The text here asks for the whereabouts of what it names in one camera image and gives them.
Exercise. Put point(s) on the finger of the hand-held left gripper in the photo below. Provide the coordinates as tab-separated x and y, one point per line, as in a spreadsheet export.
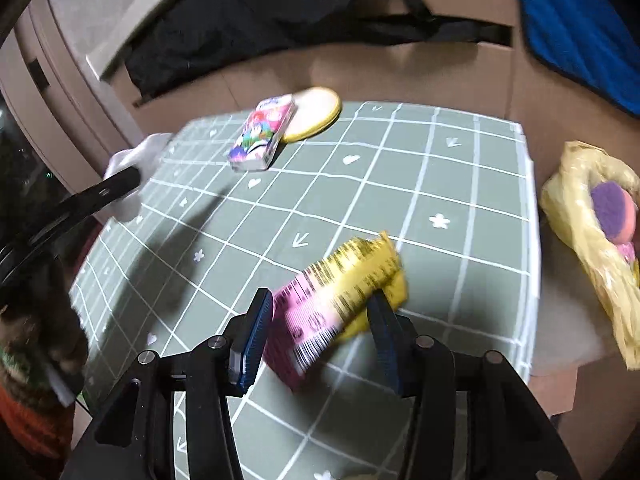
100	193

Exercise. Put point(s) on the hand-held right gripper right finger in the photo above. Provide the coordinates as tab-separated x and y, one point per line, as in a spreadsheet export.
387	345

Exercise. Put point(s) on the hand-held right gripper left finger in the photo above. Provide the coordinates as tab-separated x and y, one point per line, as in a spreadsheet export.
255	335

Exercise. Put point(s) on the white packet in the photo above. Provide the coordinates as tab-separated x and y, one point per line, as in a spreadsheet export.
145	150

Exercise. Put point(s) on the pink and yellow snack wrapper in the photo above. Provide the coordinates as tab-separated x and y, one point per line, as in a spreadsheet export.
325	305

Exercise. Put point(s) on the yellow plastic bag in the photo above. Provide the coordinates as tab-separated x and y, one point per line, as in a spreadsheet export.
575	200

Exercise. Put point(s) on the pink and purple sponge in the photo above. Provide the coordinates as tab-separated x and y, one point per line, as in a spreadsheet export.
612	210

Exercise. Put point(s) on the green grid tablecloth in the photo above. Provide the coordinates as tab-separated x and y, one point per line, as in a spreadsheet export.
400	200

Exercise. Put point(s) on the cartoon print tissue pack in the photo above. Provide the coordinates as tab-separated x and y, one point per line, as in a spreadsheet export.
260	135

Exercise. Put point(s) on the black cloth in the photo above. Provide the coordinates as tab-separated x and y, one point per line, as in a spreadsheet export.
250	25

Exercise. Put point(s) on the round yellow-rimmed pad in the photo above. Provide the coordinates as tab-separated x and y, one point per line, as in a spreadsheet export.
315	110

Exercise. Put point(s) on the blue cloth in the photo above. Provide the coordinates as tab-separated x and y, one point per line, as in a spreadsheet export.
575	25

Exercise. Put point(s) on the beige cabinet frame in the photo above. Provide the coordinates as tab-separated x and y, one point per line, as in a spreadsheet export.
75	35

